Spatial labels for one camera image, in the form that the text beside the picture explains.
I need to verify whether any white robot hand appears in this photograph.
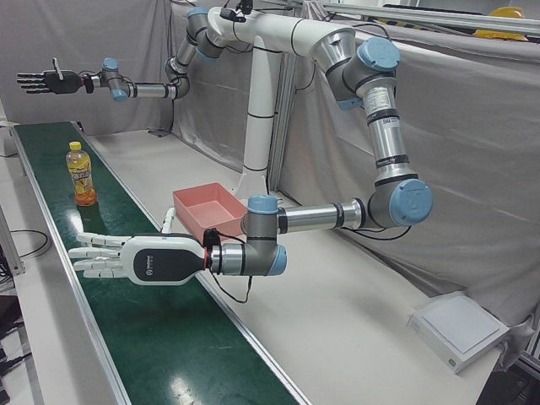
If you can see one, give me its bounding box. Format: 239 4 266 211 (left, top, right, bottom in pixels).
68 206 208 287

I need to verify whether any yellow hard hat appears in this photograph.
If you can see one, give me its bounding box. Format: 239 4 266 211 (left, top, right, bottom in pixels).
474 6 531 42

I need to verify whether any orange juice bottle yellow cap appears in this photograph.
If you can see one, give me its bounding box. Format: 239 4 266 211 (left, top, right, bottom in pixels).
65 141 98 208

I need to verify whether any aluminium support post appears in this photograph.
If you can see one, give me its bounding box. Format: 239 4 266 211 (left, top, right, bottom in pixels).
267 52 299 199

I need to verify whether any black looped cable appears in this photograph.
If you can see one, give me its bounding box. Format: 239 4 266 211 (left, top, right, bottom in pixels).
8 229 50 259

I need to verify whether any white robot torso column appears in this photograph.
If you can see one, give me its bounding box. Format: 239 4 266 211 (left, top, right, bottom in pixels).
206 6 358 199

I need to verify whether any pink plastic basket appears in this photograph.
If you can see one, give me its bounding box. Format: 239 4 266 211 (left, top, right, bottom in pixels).
171 181 248 244

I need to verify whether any black head camera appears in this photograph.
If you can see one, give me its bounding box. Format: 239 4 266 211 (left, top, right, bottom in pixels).
219 6 247 24

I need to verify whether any grey fabric curtain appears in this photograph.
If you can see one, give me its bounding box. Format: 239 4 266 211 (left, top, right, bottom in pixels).
168 0 540 381
0 0 178 136

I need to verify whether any aluminium profile frame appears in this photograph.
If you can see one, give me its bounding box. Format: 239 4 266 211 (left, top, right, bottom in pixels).
303 0 540 35

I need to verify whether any flat white box device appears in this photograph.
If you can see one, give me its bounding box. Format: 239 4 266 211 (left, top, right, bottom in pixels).
406 290 510 375

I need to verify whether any green conveyor belt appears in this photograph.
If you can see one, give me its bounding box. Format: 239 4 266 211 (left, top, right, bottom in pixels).
10 121 313 405

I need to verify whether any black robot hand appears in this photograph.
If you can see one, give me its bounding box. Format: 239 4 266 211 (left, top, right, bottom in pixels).
16 58 84 96

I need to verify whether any white conveyor control box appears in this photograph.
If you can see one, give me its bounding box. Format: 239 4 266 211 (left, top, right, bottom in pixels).
0 121 18 158

